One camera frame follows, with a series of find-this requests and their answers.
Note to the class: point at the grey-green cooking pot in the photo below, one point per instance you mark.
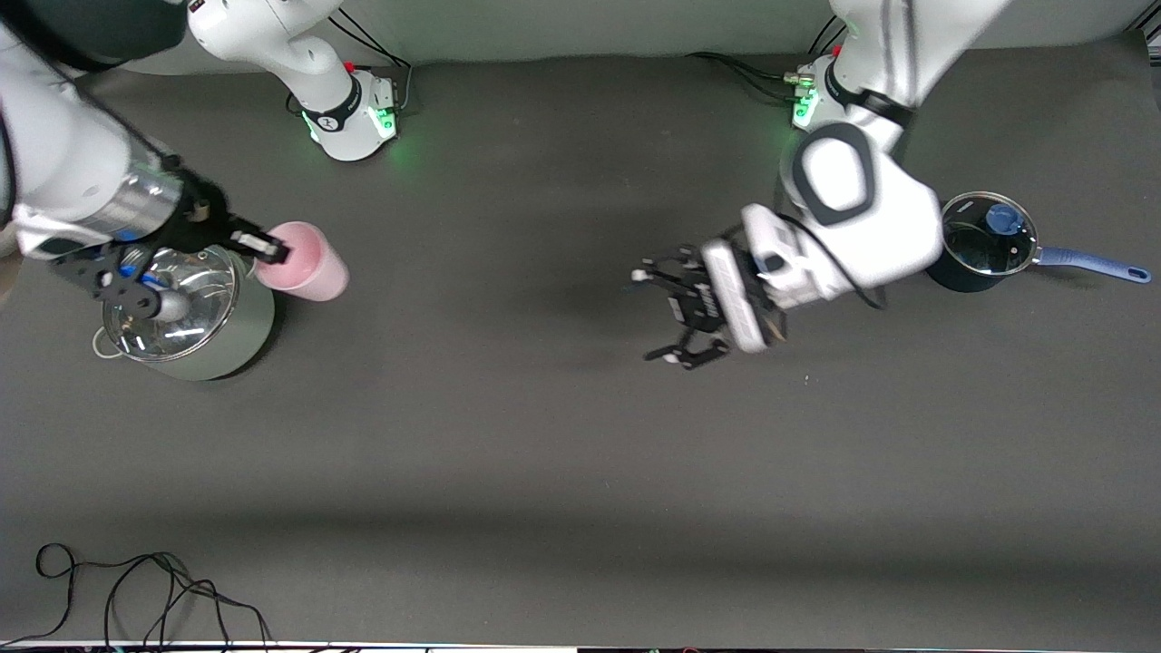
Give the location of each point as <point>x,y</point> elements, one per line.
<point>247,337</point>

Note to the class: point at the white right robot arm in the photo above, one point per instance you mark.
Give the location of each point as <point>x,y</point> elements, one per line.
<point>54,154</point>

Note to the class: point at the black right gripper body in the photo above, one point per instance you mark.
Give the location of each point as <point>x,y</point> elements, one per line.
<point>201,218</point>

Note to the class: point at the pink plastic cup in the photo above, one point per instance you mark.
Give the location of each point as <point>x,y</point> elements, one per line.
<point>313,268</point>

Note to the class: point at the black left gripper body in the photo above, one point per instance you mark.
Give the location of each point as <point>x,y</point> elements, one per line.
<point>691,305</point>

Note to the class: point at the dark blue saucepan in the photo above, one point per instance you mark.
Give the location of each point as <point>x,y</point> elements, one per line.
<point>948,270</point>

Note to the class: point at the black aluminium frame rail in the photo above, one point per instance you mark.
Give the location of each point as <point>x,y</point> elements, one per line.
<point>1147,32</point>

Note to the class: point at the glass saucepan lid blue knob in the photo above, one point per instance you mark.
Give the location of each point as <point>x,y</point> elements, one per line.
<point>984,240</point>

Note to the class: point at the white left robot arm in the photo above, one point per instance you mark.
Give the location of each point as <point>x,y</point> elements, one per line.
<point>871,209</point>

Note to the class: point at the dark grey table cover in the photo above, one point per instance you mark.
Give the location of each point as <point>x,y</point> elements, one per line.
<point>580,453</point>

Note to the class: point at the glass pot lid beige knob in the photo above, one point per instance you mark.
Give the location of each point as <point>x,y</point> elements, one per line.
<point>198,336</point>

